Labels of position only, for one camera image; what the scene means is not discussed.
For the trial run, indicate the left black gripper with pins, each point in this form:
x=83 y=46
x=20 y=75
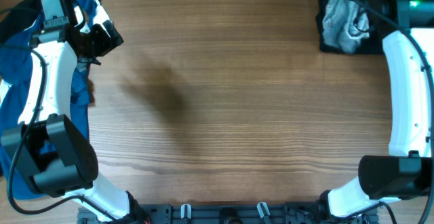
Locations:
x=106 y=44

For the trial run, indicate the black garment at left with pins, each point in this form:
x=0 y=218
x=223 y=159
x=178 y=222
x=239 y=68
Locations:
x=19 y=18

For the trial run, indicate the dark blue t-shirt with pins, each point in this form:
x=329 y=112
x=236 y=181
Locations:
x=16 y=69

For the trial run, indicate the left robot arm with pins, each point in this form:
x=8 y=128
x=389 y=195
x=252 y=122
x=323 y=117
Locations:
x=46 y=149

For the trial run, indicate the folded black garment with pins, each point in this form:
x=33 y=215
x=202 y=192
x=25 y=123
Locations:
x=379 y=29

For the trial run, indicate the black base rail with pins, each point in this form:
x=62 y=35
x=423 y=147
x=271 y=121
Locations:
x=288 y=213

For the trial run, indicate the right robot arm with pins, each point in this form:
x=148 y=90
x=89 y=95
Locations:
x=402 y=30

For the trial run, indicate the light blue denim shorts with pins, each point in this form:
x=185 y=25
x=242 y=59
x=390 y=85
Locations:
x=345 y=25

